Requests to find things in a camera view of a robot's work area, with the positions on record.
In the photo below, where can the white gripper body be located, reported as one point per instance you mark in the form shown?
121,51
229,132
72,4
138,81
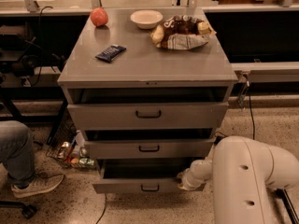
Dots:
189,179

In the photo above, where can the grey bottom drawer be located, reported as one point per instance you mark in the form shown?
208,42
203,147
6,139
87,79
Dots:
140,175

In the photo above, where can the grey drawer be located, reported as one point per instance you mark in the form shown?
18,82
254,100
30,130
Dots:
140,175
147,116
144,149

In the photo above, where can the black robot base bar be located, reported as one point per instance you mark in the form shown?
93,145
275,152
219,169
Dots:
283,195

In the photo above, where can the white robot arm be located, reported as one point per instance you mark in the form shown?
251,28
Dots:
241,171

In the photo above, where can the grey metal drawer cabinet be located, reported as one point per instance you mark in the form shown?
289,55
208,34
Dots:
143,74

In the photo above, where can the grey middle drawer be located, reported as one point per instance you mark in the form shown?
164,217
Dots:
144,149

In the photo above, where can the grey top drawer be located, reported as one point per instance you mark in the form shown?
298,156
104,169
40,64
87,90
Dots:
147,116

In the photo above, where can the grey sneaker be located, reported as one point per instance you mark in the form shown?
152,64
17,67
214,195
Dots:
39,185

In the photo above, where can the dark blue snack bar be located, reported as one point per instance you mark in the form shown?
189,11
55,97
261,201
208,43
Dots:
109,54

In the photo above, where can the black office chair base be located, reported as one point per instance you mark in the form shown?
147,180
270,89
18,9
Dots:
27,211

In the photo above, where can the white bowl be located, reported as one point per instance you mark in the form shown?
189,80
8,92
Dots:
146,19

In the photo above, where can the person leg in jeans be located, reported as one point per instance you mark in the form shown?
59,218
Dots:
17,152

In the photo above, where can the red apple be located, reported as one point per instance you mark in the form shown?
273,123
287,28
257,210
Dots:
99,17

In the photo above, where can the wire basket with items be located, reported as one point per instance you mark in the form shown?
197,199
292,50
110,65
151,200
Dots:
69,151

